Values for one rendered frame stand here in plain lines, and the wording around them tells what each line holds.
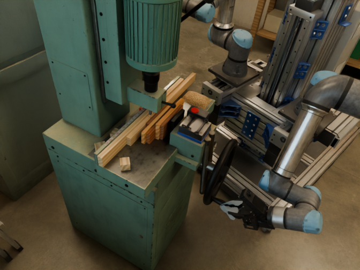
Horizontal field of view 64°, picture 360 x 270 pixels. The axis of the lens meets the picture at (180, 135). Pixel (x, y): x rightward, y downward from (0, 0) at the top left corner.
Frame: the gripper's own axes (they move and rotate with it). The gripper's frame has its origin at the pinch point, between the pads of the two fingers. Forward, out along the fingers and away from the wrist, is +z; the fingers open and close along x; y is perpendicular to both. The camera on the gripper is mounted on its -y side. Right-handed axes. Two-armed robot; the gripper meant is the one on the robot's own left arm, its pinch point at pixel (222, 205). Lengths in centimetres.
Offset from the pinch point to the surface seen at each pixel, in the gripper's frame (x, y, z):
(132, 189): -19.9, -25.6, 18.2
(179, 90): 32, -37, 24
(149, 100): 5.4, -46.4, 17.4
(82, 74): -2, -64, 35
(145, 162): -9.8, -29.2, 17.5
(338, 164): 139, 94, -17
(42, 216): -17, 13, 125
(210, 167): 7.6, -12.6, 4.6
